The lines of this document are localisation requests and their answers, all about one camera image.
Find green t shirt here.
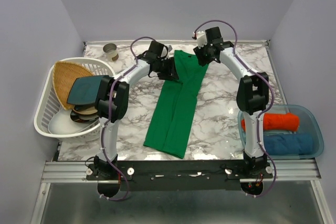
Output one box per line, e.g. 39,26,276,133
143,50,207,158

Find clear blue plastic bin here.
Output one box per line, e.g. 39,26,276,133
237,104,324,160

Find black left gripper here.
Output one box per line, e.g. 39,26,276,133
155,57,179,81

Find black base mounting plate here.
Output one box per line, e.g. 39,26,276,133
86,157,272,191

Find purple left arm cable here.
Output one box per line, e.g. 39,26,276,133
101,36,158,202

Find white bowl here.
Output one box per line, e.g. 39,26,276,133
48,110,98,135

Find aluminium rail frame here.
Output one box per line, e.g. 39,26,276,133
40,159,333,223

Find metal cup with cork base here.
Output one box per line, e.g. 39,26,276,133
103,43,119,61

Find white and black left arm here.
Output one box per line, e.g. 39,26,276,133
94,40,178,179

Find rolled orange t shirt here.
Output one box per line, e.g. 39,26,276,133
240,112,300,133

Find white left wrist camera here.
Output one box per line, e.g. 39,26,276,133
160,45,173,59

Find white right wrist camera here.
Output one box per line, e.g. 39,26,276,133
192,31,207,48

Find dark stacked bowls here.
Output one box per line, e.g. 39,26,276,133
70,104,98,123

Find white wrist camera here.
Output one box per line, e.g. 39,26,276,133
160,45,173,59
192,31,207,48

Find woven wicker tray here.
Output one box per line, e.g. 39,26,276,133
52,61,94,110

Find dark teal plate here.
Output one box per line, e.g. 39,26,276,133
67,76,103,105

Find rolled blue t shirt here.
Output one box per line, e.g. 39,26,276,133
264,133,314,156

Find white plastic laundry basket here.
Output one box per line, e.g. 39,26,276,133
34,57,116,142

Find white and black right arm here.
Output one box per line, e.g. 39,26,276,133
193,27,269,178

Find white table edge trim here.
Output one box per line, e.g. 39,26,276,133
84,39,269,46

